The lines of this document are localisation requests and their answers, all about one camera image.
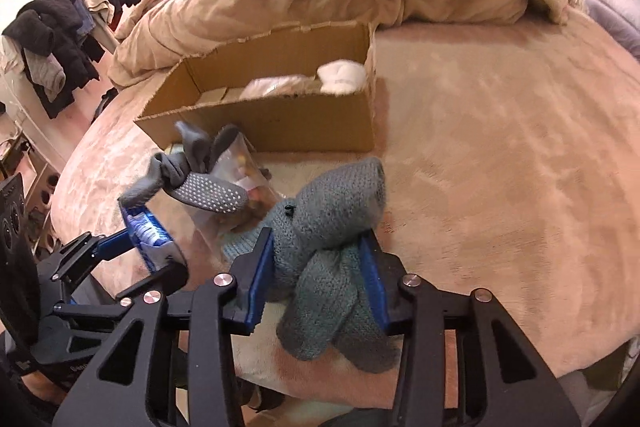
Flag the blue tissue pack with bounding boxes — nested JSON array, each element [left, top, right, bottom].
[[120, 205, 186, 273]]

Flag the dark grey dotted socks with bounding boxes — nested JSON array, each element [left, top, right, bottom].
[[118, 121, 248, 216]]

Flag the teal knitted socks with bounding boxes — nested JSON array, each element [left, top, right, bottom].
[[221, 157, 399, 374]]

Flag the clear bag of snacks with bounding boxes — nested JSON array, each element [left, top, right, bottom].
[[186, 128, 282, 249]]

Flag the bag of white beads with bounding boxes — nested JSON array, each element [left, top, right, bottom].
[[239, 75, 321, 100]]

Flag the white socks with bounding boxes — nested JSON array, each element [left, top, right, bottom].
[[317, 60, 367, 95]]

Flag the left hand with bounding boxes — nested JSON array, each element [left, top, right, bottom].
[[21, 372, 67, 405]]

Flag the dark clothing on floor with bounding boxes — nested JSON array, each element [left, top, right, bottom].
[[91, 88, 119, 122]]

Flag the clothes on rack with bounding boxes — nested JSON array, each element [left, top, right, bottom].
[[2, 0, 140, 119]]

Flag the brown cardboard box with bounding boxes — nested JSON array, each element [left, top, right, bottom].
[[136, 22, 375, 153]]

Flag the purple pillow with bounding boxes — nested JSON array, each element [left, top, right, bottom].
[[585, 0, 640, 61]]

